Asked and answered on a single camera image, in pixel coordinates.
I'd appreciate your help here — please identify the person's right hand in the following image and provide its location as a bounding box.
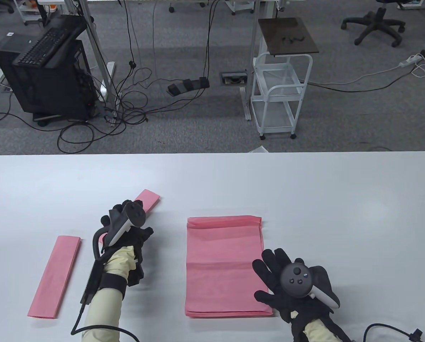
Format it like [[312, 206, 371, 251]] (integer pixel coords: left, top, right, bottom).
[[252, 248, 341, 323]]

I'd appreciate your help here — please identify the person's left hand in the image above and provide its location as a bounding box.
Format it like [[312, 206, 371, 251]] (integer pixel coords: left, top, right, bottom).
[[101, 200, 154, 287]]

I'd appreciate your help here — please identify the forearm sensor box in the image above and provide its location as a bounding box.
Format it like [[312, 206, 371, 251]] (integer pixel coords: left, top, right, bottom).
[[80, 260, 106, 305]]

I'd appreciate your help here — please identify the grey white VR controller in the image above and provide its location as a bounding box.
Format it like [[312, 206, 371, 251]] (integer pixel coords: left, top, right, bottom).
[[107, 201, 146, 247], [280, 263, 340, 309]]

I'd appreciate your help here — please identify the white rolling cart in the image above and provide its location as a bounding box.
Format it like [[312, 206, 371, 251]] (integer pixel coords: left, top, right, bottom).
[[251, 53, 313, 140]]

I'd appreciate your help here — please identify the black foot pedal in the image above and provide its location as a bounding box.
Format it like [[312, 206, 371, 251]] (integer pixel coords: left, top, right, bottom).
[[167, 77, 210, 96]]

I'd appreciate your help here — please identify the black computer tower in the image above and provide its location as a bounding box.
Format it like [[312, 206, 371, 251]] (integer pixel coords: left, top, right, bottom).
[[0, 34, 96, 121]]

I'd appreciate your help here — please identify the metal floor socket box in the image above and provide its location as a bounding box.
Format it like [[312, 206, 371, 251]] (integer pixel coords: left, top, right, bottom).
[[220, 72, 249, 86]]

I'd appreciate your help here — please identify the white desk leg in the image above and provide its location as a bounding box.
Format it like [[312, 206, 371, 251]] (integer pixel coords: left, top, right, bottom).
[[65, 0, 117, 125]]

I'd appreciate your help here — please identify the black keyboard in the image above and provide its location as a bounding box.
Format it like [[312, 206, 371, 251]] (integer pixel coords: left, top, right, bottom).
[[12, 27, 70, 68]]

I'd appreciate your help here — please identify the black flat panel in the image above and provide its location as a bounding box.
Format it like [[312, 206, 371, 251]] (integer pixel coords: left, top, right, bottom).
[[43, 14, 89, 68]]

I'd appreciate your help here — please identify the dark brown board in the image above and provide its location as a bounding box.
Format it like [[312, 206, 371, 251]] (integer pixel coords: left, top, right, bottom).
[[258, 17, 320, 57]]

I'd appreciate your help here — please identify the white storage trolley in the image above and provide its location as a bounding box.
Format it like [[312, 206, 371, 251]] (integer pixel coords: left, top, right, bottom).
[[13, 0, 45, 25]]

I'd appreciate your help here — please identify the white power strip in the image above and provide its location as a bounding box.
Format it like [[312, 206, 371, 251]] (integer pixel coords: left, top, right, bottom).
[[399, 53, 424, 68]]

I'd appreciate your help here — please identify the black office chair base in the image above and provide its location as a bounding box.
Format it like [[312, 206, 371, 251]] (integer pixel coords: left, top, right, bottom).
[[342, 0, 406, 47]]

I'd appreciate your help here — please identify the black sensor cable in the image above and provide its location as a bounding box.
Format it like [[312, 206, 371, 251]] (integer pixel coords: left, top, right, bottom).
[[363, 323, 423, 342], [71, 303, 140, 342]]

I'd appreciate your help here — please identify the tangle of black cables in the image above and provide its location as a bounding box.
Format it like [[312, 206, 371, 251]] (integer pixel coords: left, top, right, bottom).
[[0, 0, 170, 154]]

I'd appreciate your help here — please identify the long black floor cable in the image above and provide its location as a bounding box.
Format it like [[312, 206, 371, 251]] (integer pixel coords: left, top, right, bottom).
[[307, 68, 418, 93]]

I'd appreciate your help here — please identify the black hanging cable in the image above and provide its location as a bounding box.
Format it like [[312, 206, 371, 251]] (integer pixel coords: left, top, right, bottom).
[[198, 0, 222, 81]]

